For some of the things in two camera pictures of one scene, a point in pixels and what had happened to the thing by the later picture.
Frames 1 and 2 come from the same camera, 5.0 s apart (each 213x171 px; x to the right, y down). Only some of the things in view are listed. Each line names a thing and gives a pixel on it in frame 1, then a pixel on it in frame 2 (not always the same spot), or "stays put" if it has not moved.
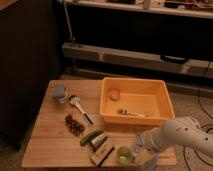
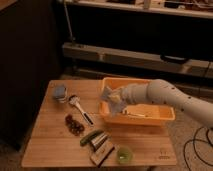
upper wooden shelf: [186, 8] stays put
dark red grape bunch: [73, 125] stays put
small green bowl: [124, 155] stays put
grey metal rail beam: [136, 58] stays put
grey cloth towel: [149, 163] -> [117, 107]
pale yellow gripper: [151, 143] -> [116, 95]
